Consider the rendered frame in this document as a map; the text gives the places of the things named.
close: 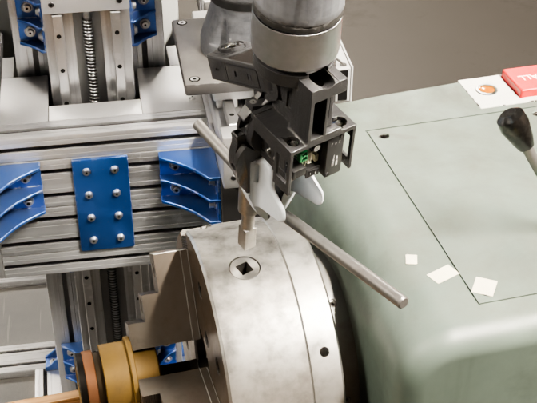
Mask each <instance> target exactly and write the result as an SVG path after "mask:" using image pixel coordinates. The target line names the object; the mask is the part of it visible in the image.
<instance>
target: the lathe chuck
mask: <svg viewBox="0 0 537 403"><path fill-rule="evenodd" d="M240 224H241V220H239V221H230V222H224V223H219V224H214V225H207V226H202V227H200V228H195V229H183V230H182V231H181V232H180V233H179V235H178V238H177V246H176V248H181V247H182V248H184V245H183V244H184V243H183V240H182V239H183V237H182V236H181V235H185V236H186V242H187V248H188V253H189V264H190V269H191V274H192V280H193V290H194V296H195V301H196V307H197V316H198V322H199V327H200V330H201V334H202V335H201V339H198V340H194V341H192V340H191V341H183V342H182V343H183V349H184V354H185V360H186V361H188V360H192V359H197V360H200V359H205V358H206V354H207V358H208V363H209V372H210V375H211V378H212V380H213V384H214V386H215V389H216V391H217V396H218V398H219V400H220V403H314V394H313V387H312V374H311V369H310V364H309V358H308V350H307V345H306V340H305V335H304V329H303V325H302V320H301V317H300V310H299V307H298V304H297V300H296V295H295V292H294V289H293V286H292V281H291V278H290V276H289V273H288V269H287V266H286V264H285V261H284V258H283V255H282V253H281V251H280V247H279V245H278V244H277V242H276V239H275V237H274V236H273V234H272V232H271V230H270V228H269V227H268V226H267V225H266V224H265V223H264V222H263V221H262V220H261V219H260V218H257V217H255V224H254V225H255V226H256V228H257V234H256V245H255V246H254V247H252V248H251V249H248V250H246V251H244V250H243V249H242V248H241V246H240V245H239V244H238V228H239V225H240ZM240 257H248V258H251V259H253V260H254V261H256V262H257V263H258V265H259V266H260V272H259V274H258V275H257V276H256V277H255V278H253V279H251V280H240V279H238V278H235V277H234V276H233V275H232V274H231V273H230V272H229V266H230V264H231V263H232V262H233V261H234V260H236V259H238V258H240Z"/></svg>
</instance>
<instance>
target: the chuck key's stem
mask: <svg viewBox="0 0 537 403"><path fill-rule="evenodd" d="M238 212H239V213H240V214H241V224H240V225H239V228H238V244H239V245H240V246H241V248H242V249H243V250H244V251H246V250H248V249H251V248H252V247H254V246H255V245H256V234H257V228H256V226H255V225H254V224H255V215H257V212H256V211H255V210H254V209H253V208H252V206H251V205H250V204H249V202H248V200H247V198H246V197H245V195H244V193H243V191H242V189H241V187H240V185H239V191H238Z"/></svg>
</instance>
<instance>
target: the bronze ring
mask: <svg viewBox="0 0 537 403"><path fill-rule="evenodd" d="M74 368H75V373H76V379H77V384H78V393H79V398H80V403H141V394H140V389H139V383H138V380H139V379H145V378H150V377H156V376H161V368H160V363H159V360H158V355H157V351H156V349H155V347H152V348H148V349H147V348H146V349H139V350H135V351H133V349H132V345H131V343H130V339H129V337H128V336H124V337H123V338H122V341H116V342H111V343H106V344H102V345H97V352H91V350H86V351H81V352H80V353H75V354H74Z"/></svg>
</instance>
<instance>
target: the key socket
mask: <svg viewBox="0 0 537 403"><path fill-rule="evenodd" d="M229 272H230V273H231V274H232V275H233V276H234V277H235V278H238V279H240V280H251V279H253V278H255V277H256V276H257V275H258V274H259V272H260V266H259V265H258V263H257V262H256V261H254V260H253V259H251V258H248V257H240V258H238V259H236V260H234V261H233V262H232V263H231V264H230V266H229Z"/></svg>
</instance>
